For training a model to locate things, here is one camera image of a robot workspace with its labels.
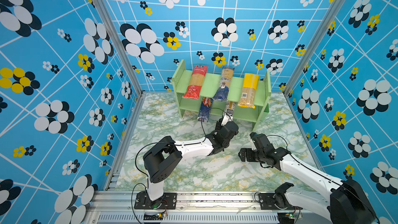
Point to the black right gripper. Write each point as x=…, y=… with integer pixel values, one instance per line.
x=248, y=157

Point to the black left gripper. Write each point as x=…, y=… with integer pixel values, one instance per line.
x=218, y=125

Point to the dark blue spaghetti package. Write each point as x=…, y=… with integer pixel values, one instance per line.
x=205, y=109

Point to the blue yellow spaghetti package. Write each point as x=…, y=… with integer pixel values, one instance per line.
x=224, y=84

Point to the red spaghetti package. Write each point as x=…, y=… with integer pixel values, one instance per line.
x=196, y=82

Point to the clear blue spaghetti package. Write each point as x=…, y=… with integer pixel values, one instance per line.
x=230, y=105

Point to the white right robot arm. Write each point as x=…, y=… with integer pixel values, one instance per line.
x=338, y=201

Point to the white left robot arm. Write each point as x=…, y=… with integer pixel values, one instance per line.
x=161, y=160

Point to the right controller board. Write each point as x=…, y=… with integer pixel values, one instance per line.
x=286, y=218

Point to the controller board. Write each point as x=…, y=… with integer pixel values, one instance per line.
x=155, y=216
x=286, y=218

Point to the left controller board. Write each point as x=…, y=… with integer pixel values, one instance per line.
x=155, y=216

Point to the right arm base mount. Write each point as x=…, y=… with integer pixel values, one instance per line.
x=276, y=200

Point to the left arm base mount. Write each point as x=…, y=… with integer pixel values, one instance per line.
x=165, y=202

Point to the aluminium corner post right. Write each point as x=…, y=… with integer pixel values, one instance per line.
x=314, y=43

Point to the aluminium corner post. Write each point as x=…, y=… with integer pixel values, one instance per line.
x=111, y=29
x=314, y=43

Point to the aluminium corner post left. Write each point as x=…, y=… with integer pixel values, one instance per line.
x=111, y=29

